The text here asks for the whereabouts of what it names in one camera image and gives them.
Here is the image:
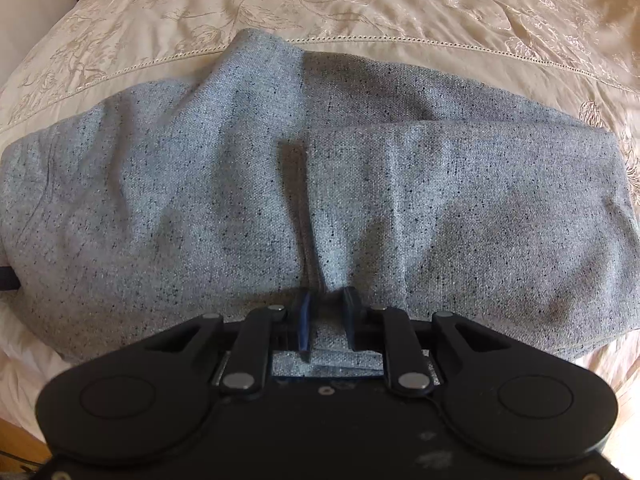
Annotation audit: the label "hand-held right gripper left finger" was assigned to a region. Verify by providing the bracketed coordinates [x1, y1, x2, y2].
[147, 287, 314, 394]

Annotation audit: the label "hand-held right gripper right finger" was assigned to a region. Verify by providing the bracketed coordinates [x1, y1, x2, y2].
[341, 286, 502, 395]

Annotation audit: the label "grey speckled pants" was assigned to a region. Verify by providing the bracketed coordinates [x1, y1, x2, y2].
[0, 27, 639, 380]

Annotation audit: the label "cream embroidered bedspread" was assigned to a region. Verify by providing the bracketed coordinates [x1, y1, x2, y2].
[0, 0, 640, 441]

